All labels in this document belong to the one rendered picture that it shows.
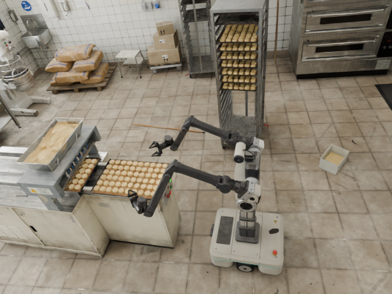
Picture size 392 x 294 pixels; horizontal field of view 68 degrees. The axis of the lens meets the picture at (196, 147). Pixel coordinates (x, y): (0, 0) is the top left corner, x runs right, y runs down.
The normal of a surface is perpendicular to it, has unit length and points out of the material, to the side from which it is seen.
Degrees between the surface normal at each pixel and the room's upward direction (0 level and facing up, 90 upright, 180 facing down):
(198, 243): 0
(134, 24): 90
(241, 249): 0
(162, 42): 90
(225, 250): 0
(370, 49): 91
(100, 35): 90
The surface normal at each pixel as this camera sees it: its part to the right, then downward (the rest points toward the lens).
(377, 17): -0.10, 0.68
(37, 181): -0.12, -0.73
